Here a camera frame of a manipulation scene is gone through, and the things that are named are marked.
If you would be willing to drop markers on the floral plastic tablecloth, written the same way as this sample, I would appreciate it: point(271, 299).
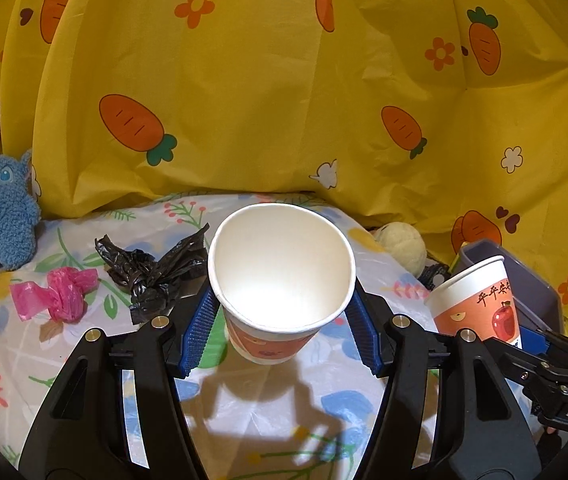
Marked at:
point(89, 360)

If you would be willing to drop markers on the orange printed paper cup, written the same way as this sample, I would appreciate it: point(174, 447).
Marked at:
point(284, 270)
point(468, 300)

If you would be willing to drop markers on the yellow carrot print sheet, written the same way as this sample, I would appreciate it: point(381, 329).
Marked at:
point(264, 85)

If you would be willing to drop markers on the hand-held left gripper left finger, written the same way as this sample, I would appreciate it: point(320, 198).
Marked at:
point(199, 330)

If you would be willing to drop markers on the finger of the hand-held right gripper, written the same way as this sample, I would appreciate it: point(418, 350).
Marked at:
point(513, 360)
point(538, 340)

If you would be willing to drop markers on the small pink plastic bag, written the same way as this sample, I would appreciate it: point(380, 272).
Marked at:
point(59, 295)

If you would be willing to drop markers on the grey plastic bin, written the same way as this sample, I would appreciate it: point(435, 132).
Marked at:
point(533, 290)

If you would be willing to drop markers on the cream plush ball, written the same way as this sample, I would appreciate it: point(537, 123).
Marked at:
point(403, 247)

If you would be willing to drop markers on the black plastic bag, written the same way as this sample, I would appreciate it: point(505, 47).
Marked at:
point(149, 275)

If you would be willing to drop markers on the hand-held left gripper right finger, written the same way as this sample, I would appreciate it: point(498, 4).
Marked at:
point(363, 332)

